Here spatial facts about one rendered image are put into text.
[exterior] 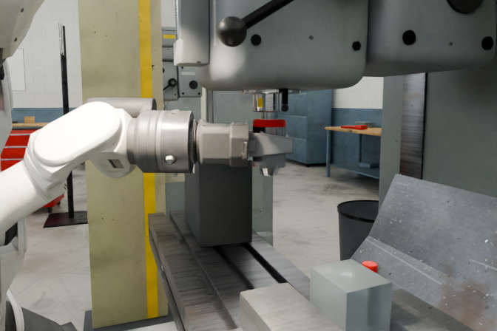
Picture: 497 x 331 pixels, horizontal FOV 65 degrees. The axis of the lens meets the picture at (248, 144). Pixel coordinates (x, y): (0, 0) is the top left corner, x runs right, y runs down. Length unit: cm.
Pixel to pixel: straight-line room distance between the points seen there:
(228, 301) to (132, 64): 175
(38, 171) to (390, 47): 45
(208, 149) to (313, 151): 741
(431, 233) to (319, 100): 718
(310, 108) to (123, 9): 591
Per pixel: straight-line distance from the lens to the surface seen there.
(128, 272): 242
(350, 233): 246
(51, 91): 957
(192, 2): 51
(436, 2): 56
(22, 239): 112
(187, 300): 67
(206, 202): 84
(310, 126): 781
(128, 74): 223
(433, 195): 81
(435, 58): 56
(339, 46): 49
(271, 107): 53
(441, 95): 81
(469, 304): 71
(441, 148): 81
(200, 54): 50
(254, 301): 42
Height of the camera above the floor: 129
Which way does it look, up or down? 6 degrees down
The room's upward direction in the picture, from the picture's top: straight up
